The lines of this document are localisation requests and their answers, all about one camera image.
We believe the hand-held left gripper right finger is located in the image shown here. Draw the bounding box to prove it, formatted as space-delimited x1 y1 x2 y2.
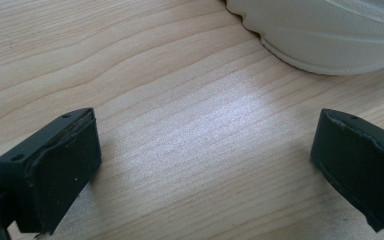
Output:
309 108 384 233

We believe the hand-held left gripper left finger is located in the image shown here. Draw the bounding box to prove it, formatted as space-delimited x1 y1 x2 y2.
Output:
0 107 102 236

